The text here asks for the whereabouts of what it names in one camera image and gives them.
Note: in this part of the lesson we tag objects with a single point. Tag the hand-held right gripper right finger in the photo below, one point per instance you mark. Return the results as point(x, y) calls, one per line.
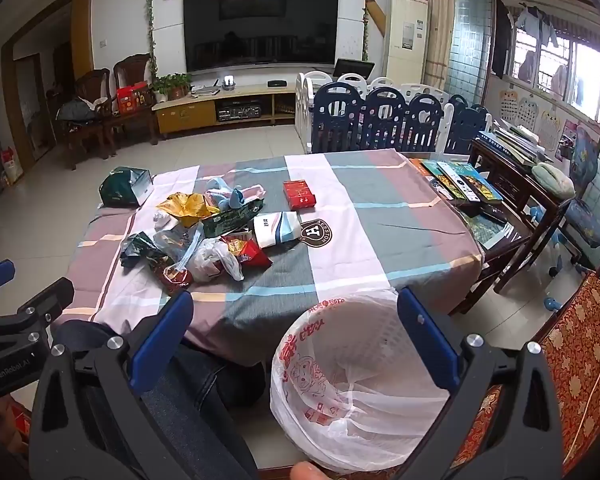
point(427, 345)

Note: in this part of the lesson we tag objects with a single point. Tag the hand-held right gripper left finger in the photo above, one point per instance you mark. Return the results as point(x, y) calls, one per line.
point(162, 345)

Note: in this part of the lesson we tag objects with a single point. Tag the white trash bin with bag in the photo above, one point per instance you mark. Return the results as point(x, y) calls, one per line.
point(360, 400)

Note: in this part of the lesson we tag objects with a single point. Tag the white striped milk carton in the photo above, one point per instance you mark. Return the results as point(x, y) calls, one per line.
point(277, 230)

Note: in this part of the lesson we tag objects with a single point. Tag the person's right hand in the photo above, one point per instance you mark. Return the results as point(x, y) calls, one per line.
point(307, 472)

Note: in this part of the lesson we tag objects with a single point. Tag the person's jeans leg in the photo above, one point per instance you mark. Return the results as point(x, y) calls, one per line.
point(205, 390)

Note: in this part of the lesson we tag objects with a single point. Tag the dark red wrapper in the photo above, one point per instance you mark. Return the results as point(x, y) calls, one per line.
point(175, 277)

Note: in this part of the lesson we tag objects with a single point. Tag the white plastic bag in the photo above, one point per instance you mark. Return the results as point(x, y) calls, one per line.
point(210, 260)

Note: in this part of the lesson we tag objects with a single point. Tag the dark green wrapper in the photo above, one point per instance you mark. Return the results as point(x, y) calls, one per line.
point(136, 250)

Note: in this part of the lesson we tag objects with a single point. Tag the clear zip bag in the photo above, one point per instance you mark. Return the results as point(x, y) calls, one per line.
point(177, 242)

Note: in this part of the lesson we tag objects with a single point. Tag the red white sack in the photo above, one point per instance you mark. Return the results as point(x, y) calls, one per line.
point(11, 167)

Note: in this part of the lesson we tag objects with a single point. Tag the plaid tablecloth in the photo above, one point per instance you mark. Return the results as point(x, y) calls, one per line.
point(370, 240)

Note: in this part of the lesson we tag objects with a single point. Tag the white crumpled tissue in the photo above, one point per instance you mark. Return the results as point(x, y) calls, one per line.
point(162, 220)

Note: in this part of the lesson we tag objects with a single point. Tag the red snack bag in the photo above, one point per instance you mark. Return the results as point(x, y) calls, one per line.
point(250, 252)

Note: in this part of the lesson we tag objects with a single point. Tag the blue toy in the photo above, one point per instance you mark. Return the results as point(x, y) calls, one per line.
point(552, 304)

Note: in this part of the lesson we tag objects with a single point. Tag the yellow chip bag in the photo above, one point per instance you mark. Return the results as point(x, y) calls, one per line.
point(185, 207)

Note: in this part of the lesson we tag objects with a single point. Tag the green snack bag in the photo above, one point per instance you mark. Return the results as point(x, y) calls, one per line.
point(230, 220)

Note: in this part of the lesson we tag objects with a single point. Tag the wooden chair with red cushion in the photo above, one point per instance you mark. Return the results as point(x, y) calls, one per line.
point(580, 350)

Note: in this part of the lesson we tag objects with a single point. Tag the blue cloth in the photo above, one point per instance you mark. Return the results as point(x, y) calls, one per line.
point(230, 200)

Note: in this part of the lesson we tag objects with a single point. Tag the pile of picture books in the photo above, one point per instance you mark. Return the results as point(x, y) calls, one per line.
point(480, 185)

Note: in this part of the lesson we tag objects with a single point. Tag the blue face mask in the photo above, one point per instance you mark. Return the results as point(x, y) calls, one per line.
point(216, 185)

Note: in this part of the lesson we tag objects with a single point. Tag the red cigarette box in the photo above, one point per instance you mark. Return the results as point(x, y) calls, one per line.
point(299, 195)

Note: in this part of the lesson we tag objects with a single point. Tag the green cushion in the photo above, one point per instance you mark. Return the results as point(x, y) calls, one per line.
point(552, 180)

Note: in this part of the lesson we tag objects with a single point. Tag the dark wooden chair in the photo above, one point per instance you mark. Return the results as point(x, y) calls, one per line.
point(132, 67)
point(92, 82)

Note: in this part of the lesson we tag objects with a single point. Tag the stack of books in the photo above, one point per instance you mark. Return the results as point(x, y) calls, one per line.
point(515, 142)

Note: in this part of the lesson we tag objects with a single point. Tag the red gift box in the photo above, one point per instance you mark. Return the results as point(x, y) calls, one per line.
point(132, 98)

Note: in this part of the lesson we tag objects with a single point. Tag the yellow television cabinet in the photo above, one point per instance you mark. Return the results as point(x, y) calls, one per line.
point(185, 115)

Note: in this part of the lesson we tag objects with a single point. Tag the blue children's chair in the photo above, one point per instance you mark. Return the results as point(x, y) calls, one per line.
point(585, 175)

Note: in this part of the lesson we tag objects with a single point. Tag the navy white playpen fence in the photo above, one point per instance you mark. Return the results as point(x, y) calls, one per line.
point(385, 115)

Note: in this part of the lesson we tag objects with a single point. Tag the black audio amplifier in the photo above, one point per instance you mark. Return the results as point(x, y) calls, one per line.
point(242, 111)

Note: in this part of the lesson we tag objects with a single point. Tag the green potted plant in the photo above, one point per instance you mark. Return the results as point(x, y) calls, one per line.
point(172, 85)

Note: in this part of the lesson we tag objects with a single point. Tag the small white device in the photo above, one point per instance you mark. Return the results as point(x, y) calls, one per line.
point(228, 82)

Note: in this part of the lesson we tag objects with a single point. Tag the black monitor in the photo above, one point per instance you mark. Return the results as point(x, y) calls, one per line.
point(352, 70)

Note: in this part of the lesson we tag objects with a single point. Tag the artificial ivy vine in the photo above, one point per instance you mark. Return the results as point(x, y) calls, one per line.
point(365, 20)
point(152, 35)

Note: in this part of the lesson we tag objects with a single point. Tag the white standing air conditioner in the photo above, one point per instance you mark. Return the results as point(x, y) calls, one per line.
point(405, 40)

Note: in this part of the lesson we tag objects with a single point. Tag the window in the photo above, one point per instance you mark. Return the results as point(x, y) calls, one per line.
point(575, 70)

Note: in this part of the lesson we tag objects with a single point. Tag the dark hanging garment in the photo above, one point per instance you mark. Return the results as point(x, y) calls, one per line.
point(501, 40)

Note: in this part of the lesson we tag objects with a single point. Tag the beige checked curtain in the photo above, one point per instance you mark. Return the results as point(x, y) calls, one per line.
point(440, 25)

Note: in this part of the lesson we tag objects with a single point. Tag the black flat television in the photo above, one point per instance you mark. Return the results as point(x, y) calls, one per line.
point(260, 30)

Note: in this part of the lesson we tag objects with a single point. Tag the light hanging garment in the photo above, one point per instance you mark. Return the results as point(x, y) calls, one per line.
point(532, 22)

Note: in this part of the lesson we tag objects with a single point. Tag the wall poster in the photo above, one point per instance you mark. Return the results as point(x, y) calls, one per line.
point(517, 110)
point(550, 127)

